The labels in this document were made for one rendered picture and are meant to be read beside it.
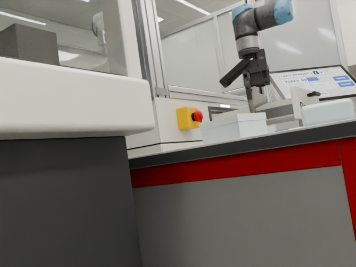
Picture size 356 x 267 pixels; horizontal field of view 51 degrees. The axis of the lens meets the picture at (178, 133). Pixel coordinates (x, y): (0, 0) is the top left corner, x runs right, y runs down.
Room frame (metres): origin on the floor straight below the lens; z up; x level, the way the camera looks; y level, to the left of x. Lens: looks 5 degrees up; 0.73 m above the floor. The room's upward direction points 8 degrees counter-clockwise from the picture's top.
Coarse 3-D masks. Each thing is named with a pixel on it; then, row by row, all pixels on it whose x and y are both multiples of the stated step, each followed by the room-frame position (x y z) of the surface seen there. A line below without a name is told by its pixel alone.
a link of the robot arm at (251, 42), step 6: (246, 36) 1.18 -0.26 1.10; (252, 36) 1.18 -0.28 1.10; (240, 42) 1.19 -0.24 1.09; (246, 42) 1.18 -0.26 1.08; (252, 42) 1.18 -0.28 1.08; (258, 42) 1.20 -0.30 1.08; (240, 48) 1.20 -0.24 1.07; (246, 48) 1.19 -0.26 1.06; (252, 48) 1.19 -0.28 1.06; (258, 48) 1.21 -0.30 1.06
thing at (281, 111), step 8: (264, 104) 1.32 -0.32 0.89; (272, 104) 1.31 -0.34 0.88; (280, 104) 1.29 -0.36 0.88; (288, 104) 1.27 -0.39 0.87; (232, 112) 1.39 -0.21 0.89; (240, 112) 1.38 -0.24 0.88; (248, 112) 1.36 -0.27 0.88; (256, 112) 1.34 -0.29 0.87; (272, 112) 1.31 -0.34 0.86; (280, 112) 1.29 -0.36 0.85; (288, 112) 1.27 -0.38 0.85; (272, 120) 1.35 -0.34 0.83; (280, 120) 1.41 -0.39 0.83; (288, 120) 1.46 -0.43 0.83
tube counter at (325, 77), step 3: (324, 75) 2.24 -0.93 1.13; (300, 78) 2.21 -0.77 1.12; (303, 78) 2.21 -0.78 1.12; (306, 78) 2.21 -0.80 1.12; (309, 78) 2.21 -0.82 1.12; (312, 78) 2.21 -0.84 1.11; (315, 78) 2.22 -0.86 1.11; (318, 78) 2.22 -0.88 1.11; (321, 78) 2.22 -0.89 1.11; (324, 78) 2.22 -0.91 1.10; (327, 78) 2.22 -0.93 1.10; (303, 81) 2.19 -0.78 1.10; (306, 81) 2.19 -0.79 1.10; (309, 81) 2.19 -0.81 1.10; (312, 81) 2.20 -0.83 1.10
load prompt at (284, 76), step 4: (296, 72) 2.25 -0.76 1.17; (300, 72) 2.25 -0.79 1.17; (304, 72) 2.25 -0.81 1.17; (308, 72) 2.26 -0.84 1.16; (312, 72) 2.26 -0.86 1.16; (316, 72) 2.26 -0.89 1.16; (320, 72) 2.26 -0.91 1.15; (324, 72) 2.26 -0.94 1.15; (280, 76) 2.21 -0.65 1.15; (284, 76) 2.21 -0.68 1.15; (288, 76) 2.22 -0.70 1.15; (292, 76) 2.22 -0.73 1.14; (296, 76) 2.22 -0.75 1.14; (300, 76) 2.22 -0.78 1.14; (304, 76) 2.22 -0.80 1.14
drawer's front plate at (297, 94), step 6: (294, 90) 1.24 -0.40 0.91; (300, 90) 1.29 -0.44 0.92; (306, 90) 1.35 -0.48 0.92; (294, 96) 1.24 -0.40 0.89; (300, 96) 1.28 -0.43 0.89; (306, 96) 1.34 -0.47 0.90; (294, 102) 1.24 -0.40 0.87; (306, 102) 1.33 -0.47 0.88; (312, 102) 1.39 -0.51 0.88; (318, 102) 1.47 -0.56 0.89; (294, 108) 1.25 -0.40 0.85; (300, 108) 1.26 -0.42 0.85; (294, 114) 1.25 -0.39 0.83; (300, 114) 1.25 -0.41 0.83
